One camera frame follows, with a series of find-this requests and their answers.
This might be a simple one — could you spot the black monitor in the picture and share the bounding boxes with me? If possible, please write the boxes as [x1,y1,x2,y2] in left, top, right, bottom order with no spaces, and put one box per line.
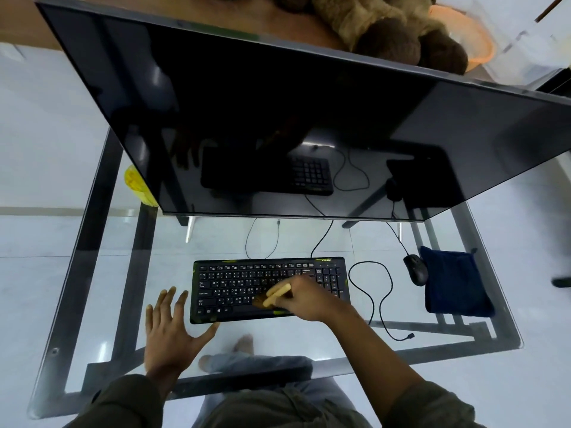
[34,0,571,224]

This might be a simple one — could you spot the black computer mouse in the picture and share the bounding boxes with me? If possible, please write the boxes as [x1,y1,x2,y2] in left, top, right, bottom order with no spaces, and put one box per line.
[403,253,430,287]

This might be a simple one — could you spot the orange bowl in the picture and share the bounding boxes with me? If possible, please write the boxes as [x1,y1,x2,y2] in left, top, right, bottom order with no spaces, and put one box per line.
[428,4,497,74]

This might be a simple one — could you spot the brown wooden cabinet top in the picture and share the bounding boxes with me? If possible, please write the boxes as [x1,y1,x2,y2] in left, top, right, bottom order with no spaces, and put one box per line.
[0,0,353,52]

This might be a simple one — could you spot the dark blue cloth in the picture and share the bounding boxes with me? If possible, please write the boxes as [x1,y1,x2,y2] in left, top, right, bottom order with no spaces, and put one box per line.
[419,246,496,319]

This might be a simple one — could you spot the person's right hand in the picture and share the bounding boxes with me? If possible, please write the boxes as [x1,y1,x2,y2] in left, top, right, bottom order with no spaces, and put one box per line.
[267,275,357,324]

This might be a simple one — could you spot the yellow plastic cup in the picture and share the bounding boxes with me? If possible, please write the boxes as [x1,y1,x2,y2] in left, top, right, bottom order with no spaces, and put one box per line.
[124,164,160,208]

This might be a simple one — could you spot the person's left hand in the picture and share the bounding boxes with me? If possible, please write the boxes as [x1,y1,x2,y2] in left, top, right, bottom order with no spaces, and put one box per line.
[143,286,221,384]

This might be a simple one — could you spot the clear plastic container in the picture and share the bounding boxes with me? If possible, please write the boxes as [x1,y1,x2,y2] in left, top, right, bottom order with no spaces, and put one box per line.
[481,0,571,90]

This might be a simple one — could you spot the brown plush toy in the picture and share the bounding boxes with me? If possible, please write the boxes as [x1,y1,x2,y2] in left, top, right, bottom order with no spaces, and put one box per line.
[272,0,469,75]

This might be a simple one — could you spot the black keyboard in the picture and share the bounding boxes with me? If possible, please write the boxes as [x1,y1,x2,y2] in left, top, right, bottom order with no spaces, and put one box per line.
[189,256,351,326]

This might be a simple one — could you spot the glass desk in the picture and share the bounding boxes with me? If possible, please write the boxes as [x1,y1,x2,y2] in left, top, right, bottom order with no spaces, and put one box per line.
[26,128,525,420]

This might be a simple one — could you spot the person's legs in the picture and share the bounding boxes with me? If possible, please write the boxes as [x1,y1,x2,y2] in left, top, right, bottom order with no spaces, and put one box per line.
[192,335,371,428]

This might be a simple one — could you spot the thin black loose cable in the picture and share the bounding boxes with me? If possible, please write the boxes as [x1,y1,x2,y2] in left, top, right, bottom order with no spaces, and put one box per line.
[244,218,282,260]

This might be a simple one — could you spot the black keyboard cable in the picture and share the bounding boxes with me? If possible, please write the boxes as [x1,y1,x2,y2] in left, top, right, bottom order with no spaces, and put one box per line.
[310,219,416,342]

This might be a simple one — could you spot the yellow handled brush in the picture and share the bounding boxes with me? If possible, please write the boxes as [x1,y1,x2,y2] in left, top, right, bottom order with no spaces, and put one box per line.
[252,282,292,308]

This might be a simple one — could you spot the black mouse cable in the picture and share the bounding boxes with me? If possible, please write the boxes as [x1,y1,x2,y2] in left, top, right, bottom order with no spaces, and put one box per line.
[386,222,411,256]

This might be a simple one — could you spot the person's right forearm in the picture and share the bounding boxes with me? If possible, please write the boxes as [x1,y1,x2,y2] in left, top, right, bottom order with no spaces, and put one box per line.
[325,305,429,420]

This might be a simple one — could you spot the person's left forearm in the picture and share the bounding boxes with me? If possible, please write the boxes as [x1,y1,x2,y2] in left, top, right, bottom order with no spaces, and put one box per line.
[145,369,181,402]

